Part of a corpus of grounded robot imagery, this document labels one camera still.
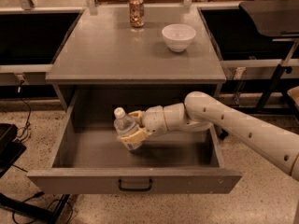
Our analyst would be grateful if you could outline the open grey top drawer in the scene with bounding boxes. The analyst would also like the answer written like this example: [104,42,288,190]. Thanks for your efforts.
[28,88,242,194]

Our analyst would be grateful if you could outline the left side black table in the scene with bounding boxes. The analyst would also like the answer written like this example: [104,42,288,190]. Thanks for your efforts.
[0,8,82,86]

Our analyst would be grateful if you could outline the black chair at right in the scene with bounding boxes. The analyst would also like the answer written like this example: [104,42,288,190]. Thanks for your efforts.
[239,0,299,111]

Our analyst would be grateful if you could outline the black drawer handle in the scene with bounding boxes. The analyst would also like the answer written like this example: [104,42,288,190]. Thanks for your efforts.
[118,179,152,192]

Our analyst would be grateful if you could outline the black cable on floor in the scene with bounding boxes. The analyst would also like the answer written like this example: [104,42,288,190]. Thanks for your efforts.
[12,81,33,142]

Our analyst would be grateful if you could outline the white ceramic bowl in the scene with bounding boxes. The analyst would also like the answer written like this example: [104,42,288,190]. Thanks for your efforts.
[162,24,196,52]

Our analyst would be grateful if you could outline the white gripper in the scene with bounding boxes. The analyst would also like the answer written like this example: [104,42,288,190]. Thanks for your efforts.
[118,105,165,144]

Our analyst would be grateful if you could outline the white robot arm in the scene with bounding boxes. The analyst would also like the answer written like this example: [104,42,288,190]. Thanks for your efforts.
[114,91,299,180]

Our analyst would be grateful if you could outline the black table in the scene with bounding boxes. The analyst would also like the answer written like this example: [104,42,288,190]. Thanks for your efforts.
[198,3,299,79]
[0,8,82,86]

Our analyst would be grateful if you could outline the grey cabinet with counter top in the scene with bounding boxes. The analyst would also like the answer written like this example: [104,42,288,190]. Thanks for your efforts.
[46,4,226,105]

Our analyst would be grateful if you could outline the black equipment base at left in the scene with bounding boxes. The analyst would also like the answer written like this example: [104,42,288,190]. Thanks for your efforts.
[0,123,71,224]

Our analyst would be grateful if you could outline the right side black table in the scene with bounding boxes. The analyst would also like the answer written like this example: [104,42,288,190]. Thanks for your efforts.
[198,3,299,79]

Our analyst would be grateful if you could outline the orange patterned drink can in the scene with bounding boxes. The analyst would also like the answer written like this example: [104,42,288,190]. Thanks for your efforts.
[129,0,144,28]

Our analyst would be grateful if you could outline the clear plastic water bottle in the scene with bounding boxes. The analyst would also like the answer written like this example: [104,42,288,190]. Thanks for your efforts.
[114,107,141,151]

